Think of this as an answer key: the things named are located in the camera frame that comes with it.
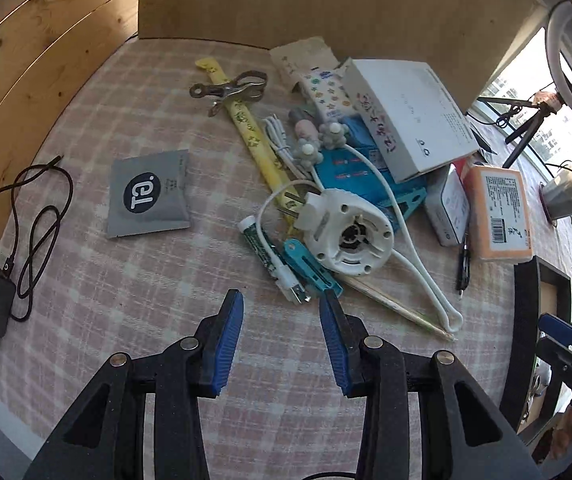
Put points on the small white box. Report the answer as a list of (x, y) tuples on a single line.
[(448, 210)]

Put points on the green white lip balm tube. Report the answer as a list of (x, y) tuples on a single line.
[(256, 245)]

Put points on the white round device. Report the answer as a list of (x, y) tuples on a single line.
[(351, 232)]

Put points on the checked tablecloth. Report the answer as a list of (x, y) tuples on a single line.
[(141, 300)]

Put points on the wooden chopstick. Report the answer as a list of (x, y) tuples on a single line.
[(396, 307)]

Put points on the black tray with brown bottom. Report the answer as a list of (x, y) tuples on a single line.
[(523, 320)]

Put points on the small pink grey bottle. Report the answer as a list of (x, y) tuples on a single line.
[(300, 119)]

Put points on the large white box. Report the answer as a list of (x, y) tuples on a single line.
[(406, 110)]

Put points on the floral printed pack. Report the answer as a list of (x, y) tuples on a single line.
[(323, 92)]

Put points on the teal triangular plastic clothespin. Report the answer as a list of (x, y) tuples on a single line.
[(408, 202)]

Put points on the dark red plant saucer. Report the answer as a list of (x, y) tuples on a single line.
[(545, 205)]

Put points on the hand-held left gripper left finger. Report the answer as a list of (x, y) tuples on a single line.
[(226, 340)]

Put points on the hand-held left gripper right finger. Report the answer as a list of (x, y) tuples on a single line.
[(336, 345)]

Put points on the blue box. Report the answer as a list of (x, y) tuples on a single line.
[(351, 170)]

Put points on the teal slotted plastic clothespin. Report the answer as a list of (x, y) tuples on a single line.
[(306, 265)]

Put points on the person's right hand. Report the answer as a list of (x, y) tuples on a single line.
[(568, 435)]

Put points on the grey sachet with round logo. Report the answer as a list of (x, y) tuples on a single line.
[(166, 200)]

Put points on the orange tissue pack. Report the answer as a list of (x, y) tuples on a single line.
[(501, 210)]

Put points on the brown cardboard panel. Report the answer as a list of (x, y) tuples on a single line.
[(316, 0)]

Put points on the black pen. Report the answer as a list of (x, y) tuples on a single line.
[(463, 265)]

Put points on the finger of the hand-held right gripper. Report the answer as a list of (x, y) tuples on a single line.
[(556, 327), (556, 355)]

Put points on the metal clip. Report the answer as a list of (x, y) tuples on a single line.
[(238, 87)]

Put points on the white wall plug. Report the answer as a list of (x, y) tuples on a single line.
[(311, 210)]

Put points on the wooden plank panel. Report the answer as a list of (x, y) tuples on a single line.
[(41, 60)]

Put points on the brown paper pack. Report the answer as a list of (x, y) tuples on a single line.
[(301, 57)]

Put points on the yellow printed strip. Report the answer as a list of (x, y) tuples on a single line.
[(253, 135)]

